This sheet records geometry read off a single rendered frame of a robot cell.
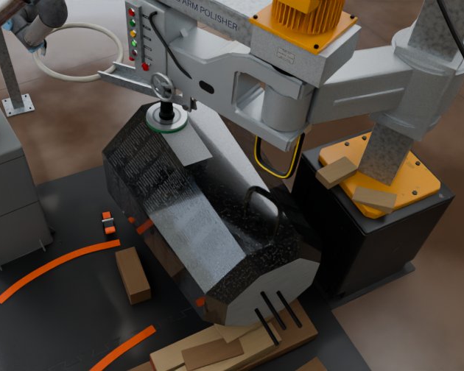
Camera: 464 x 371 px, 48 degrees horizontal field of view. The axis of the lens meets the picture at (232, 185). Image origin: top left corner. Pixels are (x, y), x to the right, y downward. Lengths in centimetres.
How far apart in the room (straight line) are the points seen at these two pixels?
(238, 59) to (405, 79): 69
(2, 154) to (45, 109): 153
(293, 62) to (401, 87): 60
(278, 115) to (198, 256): 76
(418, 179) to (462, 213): 113
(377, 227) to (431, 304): 93
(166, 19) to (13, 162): 109
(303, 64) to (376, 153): 96
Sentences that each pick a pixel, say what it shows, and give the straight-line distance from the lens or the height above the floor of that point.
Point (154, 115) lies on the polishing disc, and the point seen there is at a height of 90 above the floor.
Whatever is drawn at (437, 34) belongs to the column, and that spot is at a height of 165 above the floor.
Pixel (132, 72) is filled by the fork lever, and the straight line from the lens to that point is 286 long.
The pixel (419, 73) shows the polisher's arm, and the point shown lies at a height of 151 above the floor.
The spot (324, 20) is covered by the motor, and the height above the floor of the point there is 182.
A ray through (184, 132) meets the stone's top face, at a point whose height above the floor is 87.
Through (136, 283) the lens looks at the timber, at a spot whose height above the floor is 13.
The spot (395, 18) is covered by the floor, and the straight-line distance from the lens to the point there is 570.
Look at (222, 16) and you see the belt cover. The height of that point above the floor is 169.
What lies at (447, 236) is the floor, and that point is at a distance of 377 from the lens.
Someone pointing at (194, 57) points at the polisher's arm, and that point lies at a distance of 222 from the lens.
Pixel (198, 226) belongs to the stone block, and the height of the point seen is 79.
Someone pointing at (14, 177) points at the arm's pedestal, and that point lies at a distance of 286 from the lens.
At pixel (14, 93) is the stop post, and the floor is 15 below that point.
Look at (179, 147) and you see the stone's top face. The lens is 261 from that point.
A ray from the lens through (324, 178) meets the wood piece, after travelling 263.
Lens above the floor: 274
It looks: 50 degrees down
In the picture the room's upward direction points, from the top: 7 degrees clockwise
